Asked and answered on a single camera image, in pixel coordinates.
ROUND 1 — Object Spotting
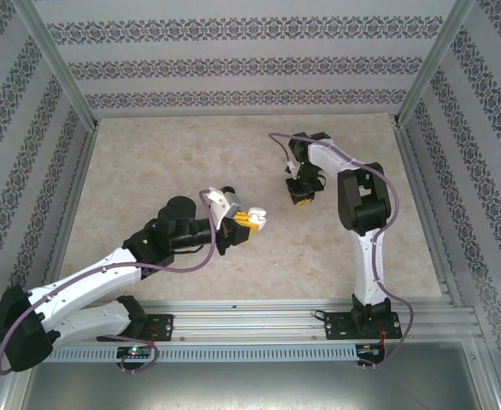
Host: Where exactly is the white earbud charging case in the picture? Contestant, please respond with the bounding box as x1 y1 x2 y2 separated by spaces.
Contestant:
247 206 270 227

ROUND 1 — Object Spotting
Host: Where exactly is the small controller circuit board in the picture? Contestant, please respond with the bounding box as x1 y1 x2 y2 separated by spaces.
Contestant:
356 343 386 359
116 345 156 360

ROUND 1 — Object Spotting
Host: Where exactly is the steel sheet panel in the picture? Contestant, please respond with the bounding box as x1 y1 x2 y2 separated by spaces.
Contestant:
2 337 501 410

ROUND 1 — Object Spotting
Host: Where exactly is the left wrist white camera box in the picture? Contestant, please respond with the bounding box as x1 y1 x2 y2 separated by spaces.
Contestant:
209 185 246 230

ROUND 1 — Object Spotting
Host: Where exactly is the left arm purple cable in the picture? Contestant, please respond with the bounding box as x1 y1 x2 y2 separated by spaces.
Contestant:
0 190 217 375

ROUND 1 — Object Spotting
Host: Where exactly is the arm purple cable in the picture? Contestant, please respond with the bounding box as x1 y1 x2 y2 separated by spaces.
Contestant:
268 132 414 371
0 190 217 375

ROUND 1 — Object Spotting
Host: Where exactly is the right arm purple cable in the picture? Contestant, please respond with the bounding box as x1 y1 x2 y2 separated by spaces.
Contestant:
268 132 414 371

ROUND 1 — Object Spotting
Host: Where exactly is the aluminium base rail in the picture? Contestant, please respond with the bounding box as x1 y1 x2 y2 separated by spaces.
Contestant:
18 298 479 343

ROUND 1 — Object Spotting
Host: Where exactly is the aluminium side rail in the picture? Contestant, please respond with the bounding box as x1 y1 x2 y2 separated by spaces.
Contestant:
34 126 102 313
393 123 463 308

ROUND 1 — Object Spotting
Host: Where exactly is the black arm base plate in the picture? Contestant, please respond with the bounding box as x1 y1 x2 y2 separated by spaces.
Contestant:
145 313 175 343
323 311 401 342

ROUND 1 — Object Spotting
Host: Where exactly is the grey slotted cable duct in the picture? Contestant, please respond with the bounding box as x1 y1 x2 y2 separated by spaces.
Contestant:
49 343 359 364

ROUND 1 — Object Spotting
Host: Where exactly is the aluminium frame post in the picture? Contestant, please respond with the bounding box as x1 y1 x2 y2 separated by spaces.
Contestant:
398 0 476 127
13 0 100 129

